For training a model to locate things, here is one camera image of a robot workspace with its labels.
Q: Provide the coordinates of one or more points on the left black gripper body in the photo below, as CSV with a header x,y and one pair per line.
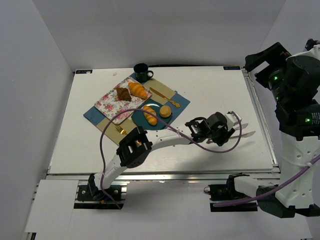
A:
x,y
225,136

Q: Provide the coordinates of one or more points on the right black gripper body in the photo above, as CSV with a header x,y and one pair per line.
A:
x,y
258,62

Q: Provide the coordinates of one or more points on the metal tongs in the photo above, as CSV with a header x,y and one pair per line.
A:
x,y
245,133

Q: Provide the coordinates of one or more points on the round orange bun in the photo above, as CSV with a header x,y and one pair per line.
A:
x,y
165,111

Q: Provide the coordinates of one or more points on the small striped croissant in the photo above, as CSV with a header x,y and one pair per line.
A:
x,y
149,115

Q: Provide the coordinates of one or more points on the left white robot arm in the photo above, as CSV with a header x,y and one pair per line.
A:
x,y
135,147

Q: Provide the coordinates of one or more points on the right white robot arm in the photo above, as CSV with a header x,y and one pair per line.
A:
x,y
293,80

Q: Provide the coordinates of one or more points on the right table logo sticker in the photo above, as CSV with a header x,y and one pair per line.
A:
x,y
231,68

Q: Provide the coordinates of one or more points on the table logo sticker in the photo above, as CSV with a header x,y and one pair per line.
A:
x,y
83,71
231,68

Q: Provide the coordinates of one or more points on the gold butter knife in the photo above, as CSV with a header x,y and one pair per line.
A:
x,y
177,105

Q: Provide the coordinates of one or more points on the blue and beige placemat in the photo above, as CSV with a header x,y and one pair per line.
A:
x,y
125,120

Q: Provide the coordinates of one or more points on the teal square plate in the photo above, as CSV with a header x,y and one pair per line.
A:
x,y
139,119

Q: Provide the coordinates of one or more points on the large striped croissant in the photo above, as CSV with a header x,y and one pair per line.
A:
x,y
137,90

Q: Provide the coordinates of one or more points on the floral rectangular tray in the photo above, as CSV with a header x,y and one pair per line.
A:
x,y
110,104

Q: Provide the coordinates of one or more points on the gold fork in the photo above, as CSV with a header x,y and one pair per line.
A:
x,y
121,130

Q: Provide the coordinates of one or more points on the dark green mug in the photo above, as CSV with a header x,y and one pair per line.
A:
x,y
142,72

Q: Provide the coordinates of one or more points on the chocolate croissant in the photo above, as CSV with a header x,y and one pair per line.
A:
x,y
123,94

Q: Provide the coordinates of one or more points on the left table logo sticker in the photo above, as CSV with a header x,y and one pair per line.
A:
x,y
83,71

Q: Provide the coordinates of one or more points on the white foam board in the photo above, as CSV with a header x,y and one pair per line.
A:
x,y
52,207

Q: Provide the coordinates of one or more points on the aluminium table frame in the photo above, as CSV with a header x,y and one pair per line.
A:
x,y
159,207

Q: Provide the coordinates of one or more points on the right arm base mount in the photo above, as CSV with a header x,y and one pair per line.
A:
x,y
220,192

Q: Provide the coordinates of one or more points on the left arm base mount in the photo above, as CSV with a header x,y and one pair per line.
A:
x,y
84,194

